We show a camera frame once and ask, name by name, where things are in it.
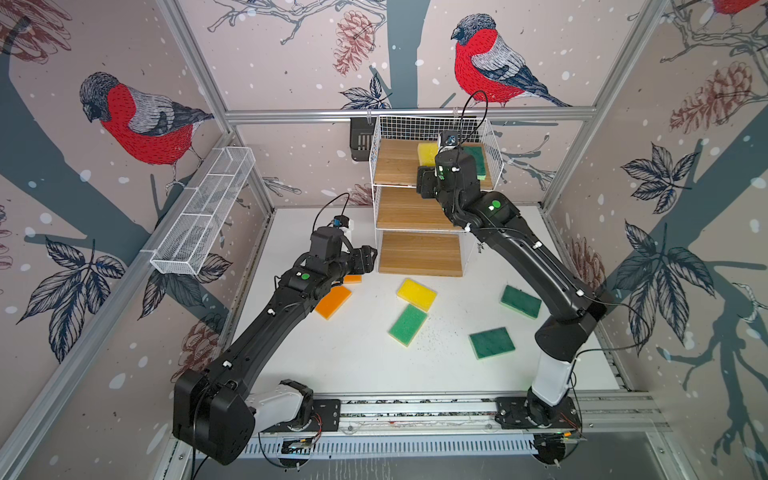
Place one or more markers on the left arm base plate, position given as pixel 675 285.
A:
pixel 324 417

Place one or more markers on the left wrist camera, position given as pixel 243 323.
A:
pixel 344 223

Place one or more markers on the white wire wall basket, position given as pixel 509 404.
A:
pixel 192 235

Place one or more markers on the perforated metal vent strip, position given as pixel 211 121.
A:
pixel 410 446

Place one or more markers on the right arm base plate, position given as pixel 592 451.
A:
pixel 529 412

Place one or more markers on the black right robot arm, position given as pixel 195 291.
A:
pixel 496 222

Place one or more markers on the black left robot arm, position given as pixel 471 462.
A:
pixel 212 412

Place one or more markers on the light green sponge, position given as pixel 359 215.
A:
pixel 408 324

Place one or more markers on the dark green sponge front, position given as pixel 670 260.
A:
pixel 491 343

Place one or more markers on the aluminium mounting rail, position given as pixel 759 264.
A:
pixel 393 414

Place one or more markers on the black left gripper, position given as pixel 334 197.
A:
pixel 364 261

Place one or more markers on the dark green sponge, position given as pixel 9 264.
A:
pixel 491 343
pixel 521 302

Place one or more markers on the black box behind shelf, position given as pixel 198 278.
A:
pixel 361 138

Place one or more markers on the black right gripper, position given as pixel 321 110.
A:
pixel 425 183

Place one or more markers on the middle wooden shelf board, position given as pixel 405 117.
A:
pixel 405 209

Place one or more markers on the dark green sponge carried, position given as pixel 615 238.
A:
pixel 477 152

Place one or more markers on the yellow sponge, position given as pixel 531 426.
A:
pixel 426 153
pixel 417 294

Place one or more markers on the orange sponge middle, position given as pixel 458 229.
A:
pixel 332 302

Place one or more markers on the dark green sponge right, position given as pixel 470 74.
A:
pixel 521 302

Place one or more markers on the white wire three-tier shelf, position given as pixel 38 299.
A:
pixel 427 129

